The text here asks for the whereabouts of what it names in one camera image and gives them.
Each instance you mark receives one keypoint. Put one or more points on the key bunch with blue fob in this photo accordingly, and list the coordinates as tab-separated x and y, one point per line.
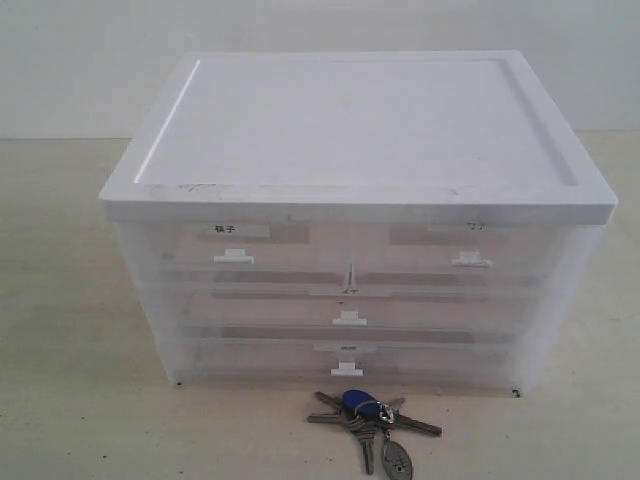
364	417

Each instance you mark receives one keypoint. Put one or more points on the top right small drawer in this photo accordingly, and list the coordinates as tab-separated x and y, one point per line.
419	254

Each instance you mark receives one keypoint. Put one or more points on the small drawer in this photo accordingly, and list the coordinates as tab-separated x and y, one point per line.
281	253
419	254

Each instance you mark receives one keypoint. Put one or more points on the white translucent drawer cabinet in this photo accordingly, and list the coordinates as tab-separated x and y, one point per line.
451	138

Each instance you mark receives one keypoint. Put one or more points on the top left small drawer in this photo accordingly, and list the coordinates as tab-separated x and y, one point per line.
281	253

